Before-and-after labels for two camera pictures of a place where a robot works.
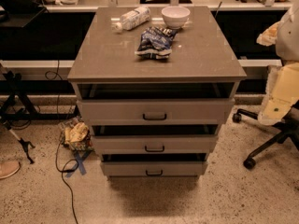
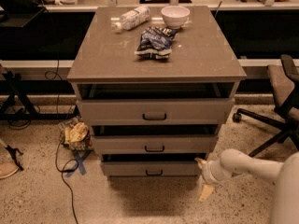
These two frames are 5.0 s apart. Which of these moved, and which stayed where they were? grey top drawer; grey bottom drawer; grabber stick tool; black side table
Moved: grabber stick tool
Stayed: black side table; grey bottom drawer; grey top drawer
